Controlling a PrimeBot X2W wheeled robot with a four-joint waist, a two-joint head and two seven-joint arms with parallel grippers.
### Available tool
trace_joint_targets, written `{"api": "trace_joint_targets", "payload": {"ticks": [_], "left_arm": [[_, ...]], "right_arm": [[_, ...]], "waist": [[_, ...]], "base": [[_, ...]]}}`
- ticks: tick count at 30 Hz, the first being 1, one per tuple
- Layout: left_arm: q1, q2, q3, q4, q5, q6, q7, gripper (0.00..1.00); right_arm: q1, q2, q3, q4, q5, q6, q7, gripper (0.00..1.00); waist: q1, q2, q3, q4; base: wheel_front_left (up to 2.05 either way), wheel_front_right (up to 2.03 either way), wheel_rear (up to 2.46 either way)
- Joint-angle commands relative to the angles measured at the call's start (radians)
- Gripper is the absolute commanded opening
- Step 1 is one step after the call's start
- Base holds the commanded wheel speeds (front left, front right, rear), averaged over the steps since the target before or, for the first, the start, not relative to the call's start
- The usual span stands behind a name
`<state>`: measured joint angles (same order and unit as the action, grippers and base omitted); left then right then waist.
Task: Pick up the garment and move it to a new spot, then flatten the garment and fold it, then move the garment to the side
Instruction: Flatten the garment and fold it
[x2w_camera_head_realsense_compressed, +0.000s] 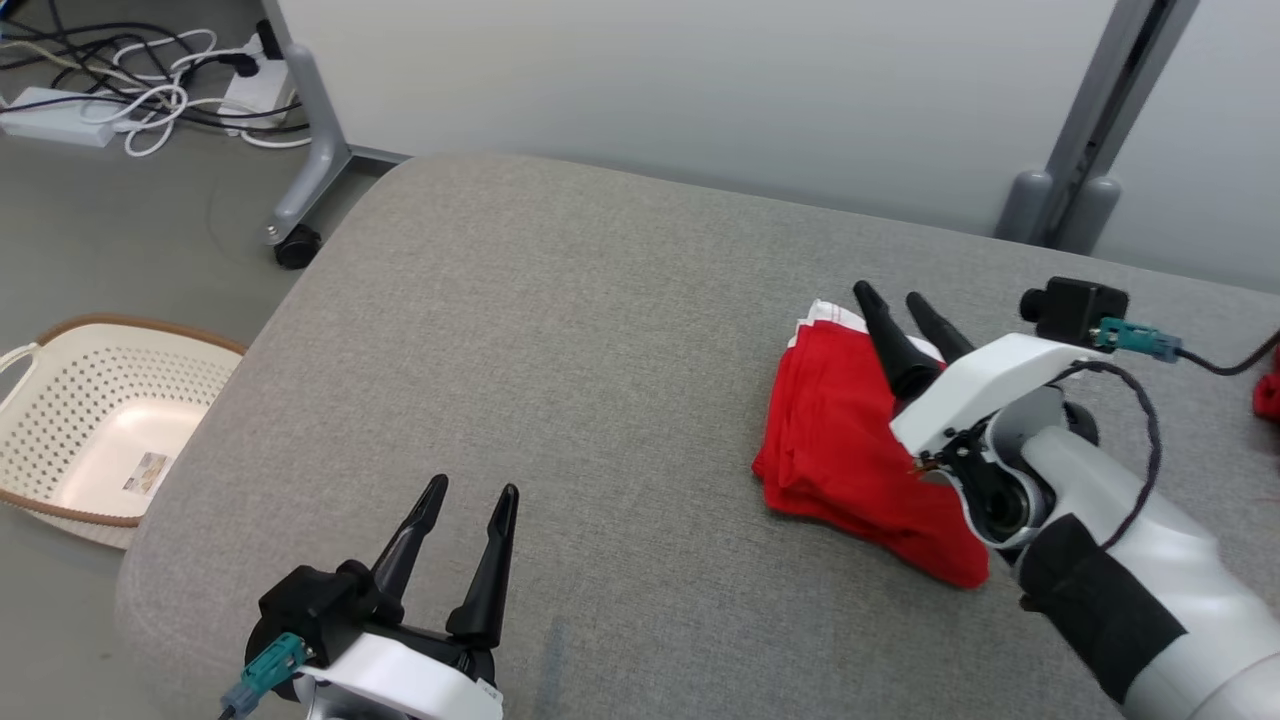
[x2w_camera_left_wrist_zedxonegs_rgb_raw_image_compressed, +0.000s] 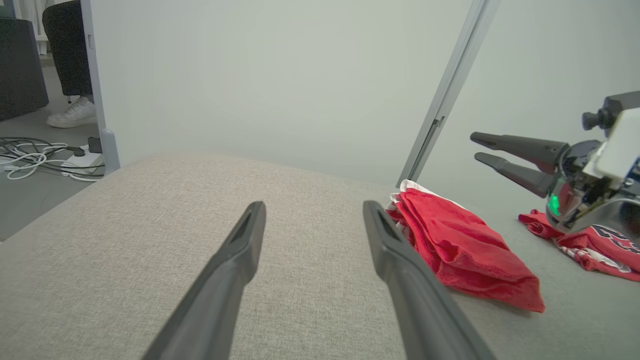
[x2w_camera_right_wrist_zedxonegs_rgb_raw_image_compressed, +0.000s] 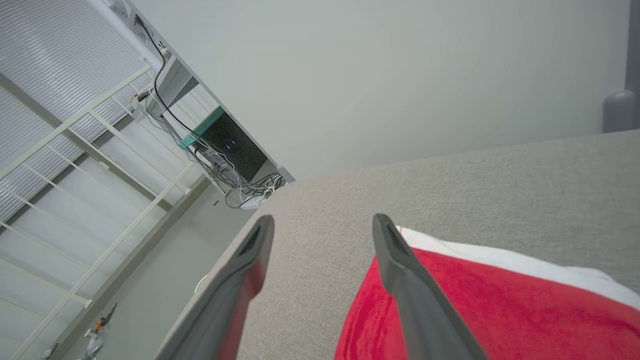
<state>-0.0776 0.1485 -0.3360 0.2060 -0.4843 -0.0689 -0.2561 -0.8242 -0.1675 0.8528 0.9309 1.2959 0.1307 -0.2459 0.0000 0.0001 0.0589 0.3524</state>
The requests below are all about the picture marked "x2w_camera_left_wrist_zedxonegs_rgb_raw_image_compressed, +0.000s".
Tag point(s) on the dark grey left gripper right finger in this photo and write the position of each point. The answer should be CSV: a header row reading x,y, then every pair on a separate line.
x,y
420,310

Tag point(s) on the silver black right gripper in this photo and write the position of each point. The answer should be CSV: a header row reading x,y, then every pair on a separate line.
x,y
575,200

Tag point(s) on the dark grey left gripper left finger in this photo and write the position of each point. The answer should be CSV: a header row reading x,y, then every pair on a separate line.
x,y
220,295

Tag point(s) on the red shorts with white stripe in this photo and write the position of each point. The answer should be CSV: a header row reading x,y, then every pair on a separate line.
x,y
465,250

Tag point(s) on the red white basketball jersey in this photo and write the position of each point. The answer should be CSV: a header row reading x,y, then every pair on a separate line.
x,y
590,250

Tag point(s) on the black power adapter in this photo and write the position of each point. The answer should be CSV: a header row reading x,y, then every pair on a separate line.
x,y
95,145

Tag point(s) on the black plug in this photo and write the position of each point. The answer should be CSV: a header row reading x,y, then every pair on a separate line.
x,y
76,151

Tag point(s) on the white sneaker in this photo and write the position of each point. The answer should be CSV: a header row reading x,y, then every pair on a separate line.
x,y
72,115

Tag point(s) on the person leg in black trousers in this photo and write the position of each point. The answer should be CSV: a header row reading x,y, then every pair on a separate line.
x,y
70,45

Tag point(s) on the dark grey upholstered furniture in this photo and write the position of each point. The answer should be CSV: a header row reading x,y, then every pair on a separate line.
x,y
20,70

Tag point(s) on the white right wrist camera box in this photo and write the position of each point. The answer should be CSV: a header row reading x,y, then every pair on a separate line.
x,y
622,145

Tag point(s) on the long aluminium frame rail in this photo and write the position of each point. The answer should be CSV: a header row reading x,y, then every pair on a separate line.
x,y
450,85

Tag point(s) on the grey partition end post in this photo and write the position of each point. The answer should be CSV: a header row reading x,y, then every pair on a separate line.
x,y
97,90

